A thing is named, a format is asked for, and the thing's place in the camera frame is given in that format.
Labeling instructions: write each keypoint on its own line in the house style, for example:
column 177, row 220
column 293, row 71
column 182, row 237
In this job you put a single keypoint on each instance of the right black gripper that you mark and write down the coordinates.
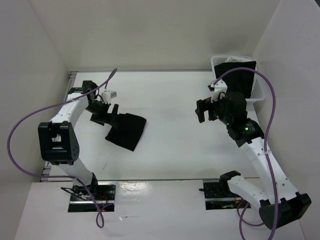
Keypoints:
column 208, row 105

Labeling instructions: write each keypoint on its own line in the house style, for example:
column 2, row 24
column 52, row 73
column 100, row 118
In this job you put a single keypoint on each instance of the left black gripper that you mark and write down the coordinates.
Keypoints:
column 106, row 117

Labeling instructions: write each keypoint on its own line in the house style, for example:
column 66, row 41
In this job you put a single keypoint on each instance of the black skirt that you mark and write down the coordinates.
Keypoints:
column 128, row 131
column 237, row 81

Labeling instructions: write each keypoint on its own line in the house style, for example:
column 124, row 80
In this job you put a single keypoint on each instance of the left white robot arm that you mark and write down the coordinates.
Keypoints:
column 82, row 176

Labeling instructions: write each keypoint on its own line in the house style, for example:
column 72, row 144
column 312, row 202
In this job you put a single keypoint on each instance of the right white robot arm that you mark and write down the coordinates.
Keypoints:
column 279, row 202

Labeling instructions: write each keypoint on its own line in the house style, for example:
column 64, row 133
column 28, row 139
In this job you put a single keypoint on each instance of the black skirt in basket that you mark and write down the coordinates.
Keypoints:
column 237, row 81

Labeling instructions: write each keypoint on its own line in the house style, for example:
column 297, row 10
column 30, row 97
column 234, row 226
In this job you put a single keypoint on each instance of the white plastic basket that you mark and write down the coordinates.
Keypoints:
column 257, row 92

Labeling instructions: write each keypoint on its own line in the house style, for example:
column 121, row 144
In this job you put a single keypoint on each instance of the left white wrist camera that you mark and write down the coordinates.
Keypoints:
column 108, row 95

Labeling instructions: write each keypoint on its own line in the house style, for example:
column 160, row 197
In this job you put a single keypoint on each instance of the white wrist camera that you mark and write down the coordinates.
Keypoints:
column 216, row 89
column 108, row 95

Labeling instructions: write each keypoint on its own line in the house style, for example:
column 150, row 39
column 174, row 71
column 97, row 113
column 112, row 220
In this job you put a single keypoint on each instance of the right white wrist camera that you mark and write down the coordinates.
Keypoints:
column 216, row 89

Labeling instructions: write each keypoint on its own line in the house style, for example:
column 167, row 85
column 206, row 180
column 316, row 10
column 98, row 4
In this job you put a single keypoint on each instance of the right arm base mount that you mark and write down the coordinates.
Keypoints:
column 216, row 197

